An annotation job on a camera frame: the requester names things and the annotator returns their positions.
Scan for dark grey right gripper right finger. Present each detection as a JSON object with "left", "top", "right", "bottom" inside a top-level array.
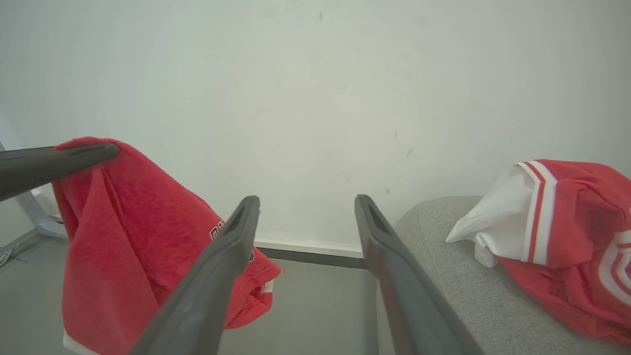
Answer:
[{"left": 354, "top": 194, "right": 486, "bottom": 355}]

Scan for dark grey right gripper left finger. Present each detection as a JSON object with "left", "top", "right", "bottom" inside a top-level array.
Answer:
[{"left": 129, "top": 195, "right": 261, "bottom": 355}]

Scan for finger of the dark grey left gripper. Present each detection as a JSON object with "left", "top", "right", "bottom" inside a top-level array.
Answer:
[{"left": 0, "top": 143, "right": 120, "bottom": 203}]

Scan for red jersey with black print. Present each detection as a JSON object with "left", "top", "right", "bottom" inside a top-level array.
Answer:
[{"left": 52, "top": 137, "right": 282, "bottom": 355}]

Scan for red and white jacket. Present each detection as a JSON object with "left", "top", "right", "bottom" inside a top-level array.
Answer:
[{"left": 445, "top": 159, "right": 631, "bottom": 346}]

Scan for grey fabric sofa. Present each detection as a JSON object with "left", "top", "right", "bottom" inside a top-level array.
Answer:
[{"left": 376, "top": 196, "right": 631, "bottom": 355}]

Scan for white and black baseboard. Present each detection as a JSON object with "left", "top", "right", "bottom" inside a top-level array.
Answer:
[{"left": 254, "top": 238, "right": 368, "bottom": 270}]

